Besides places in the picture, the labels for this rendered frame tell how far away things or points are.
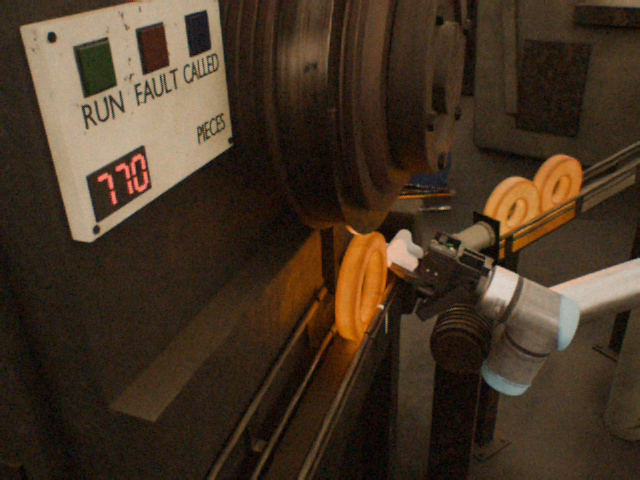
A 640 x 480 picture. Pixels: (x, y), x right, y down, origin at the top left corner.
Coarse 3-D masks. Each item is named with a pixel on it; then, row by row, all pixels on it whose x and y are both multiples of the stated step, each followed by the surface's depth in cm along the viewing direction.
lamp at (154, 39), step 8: (144, 32) 54; (152, 32) 55; (160, 32) 56; (144, 40) 54; (152, 40) 55; (160, 40) 56; (144, 48) 54; (152, 48) 55; (160, 48) 56; (144, 56) 54; (152, 56) 55; (160, 56) 56; (168, 56) 58; (152, 64) 55; (160, 64) 57
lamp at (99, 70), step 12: (84, 48) 47; (96, 48) 48; (108, 48) 50; (84, 60) 47; (96, 60) 49; (108, 60) 50; (84, 72) 48; (96, 72) 49; (108, 72) 50; (96, 84) 49; (108, 84) 50
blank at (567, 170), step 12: (552, 156) 138; (564, 156) 138; (540, 168) 137; (552, 168) 135; (564, 168) 137; (576, 168) 140; (540, 180) 136; (552, 180) 136; (564, 180) 142; (576, 180) 142; (540, 192) 136; (564, 192) 143; (576, 192) 144; (540, 204) 137; (552, 204) 140
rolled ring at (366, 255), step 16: (352, 240) 97; (368, 240) 96; (384, 240) 104; (352, 256) 94; (368, 256) 96; (384, 256) 106; (352, 272) 93; (368, 272) 107; (384, 272) 107; (352, 288) 93; (368, 288) 107; (384, 288) 109; (336, 304) 94; (352, 304) 93; (368, 304) 106; (336, 320) 95; (352, 320) 94; (368, 320) 102; (352, 336) 97
